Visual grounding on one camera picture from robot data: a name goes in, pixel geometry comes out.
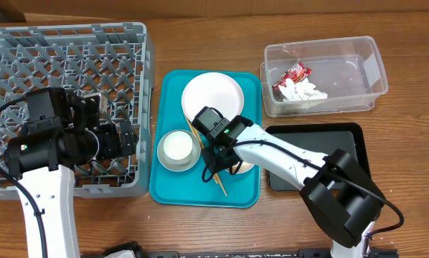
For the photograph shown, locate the small pink-white bowl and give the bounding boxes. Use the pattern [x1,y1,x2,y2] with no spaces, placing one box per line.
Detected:
[232,162,255,174]

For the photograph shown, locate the grey-green bowl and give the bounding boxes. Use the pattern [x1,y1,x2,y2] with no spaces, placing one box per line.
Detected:
[157,130,201,172]

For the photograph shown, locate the wooden chopstick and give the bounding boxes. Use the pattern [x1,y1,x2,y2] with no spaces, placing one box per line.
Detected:
[188,122,220,184]
[184,117,227,196]

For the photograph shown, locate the large white round plate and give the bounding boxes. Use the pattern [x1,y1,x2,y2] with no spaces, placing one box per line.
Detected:
[181,72,245,121]

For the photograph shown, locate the white napkin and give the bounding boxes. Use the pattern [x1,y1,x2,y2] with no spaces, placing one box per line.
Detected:
[278,78,328,102]

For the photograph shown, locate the red snack wrapper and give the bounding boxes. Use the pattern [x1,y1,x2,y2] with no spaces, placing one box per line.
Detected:
[272,60,312,90]

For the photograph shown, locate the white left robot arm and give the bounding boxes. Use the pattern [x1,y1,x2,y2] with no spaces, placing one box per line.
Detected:
[4,88,138,257]

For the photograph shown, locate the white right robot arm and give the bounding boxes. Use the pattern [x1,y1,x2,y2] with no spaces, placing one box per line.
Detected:
[192,107,385,257]

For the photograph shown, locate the grey dishwasher rack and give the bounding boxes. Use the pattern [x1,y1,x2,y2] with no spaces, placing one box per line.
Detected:
[0,22,155,198]

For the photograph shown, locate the black waste tray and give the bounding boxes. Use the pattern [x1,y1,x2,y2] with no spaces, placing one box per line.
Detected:
[265,123,370,175]

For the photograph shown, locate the clear plastic waste bin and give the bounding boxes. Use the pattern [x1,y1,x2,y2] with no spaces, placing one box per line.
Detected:
[260,36,388,117]

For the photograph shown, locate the teal plastic tray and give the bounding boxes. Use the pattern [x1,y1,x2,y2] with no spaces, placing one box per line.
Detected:
[149,70,260,209]

